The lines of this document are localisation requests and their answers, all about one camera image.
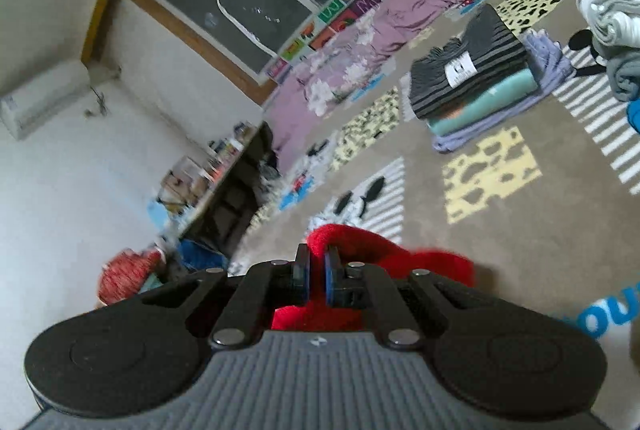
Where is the red sweater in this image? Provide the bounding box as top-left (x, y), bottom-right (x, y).
top-left (270, 223), bottom-right (476, 332)

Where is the blue bag under table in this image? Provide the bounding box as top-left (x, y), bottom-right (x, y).
top-left (178, 239), bottom-right (229, 272)

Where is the wooden side table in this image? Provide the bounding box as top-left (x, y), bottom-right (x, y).
top-left (177, 122), bottom-right (274, 258)

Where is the teal plastic storage bin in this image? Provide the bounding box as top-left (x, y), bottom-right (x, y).
top-left (138, 273), bottom-right (164, 294)

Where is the red patterned cloth bundle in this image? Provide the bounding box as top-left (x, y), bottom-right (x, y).
top-left (98, 246), bottom-right (165, 306)

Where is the Mickey Mouse bed blanket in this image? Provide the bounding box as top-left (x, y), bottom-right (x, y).
top-left (231, 13), bottom-right (639, 429)

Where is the teal folded garment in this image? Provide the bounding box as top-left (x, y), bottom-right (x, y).
top-left (426, 68), bottom-right (538, 136)

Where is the striped dark folded garment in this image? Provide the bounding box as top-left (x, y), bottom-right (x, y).
top-left (409, 4), bottom-right (527, 120)

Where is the lavender folded garment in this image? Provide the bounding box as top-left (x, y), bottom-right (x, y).
top-left (432, 29), bottom-right (575, 154)

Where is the white air conditioner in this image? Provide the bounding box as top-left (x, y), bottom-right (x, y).
top-left (1, 60), bottom-right (90, 141)

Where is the purple floral quilt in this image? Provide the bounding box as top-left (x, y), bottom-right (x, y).
top-left (265, 0), bottom-right (464, 173)

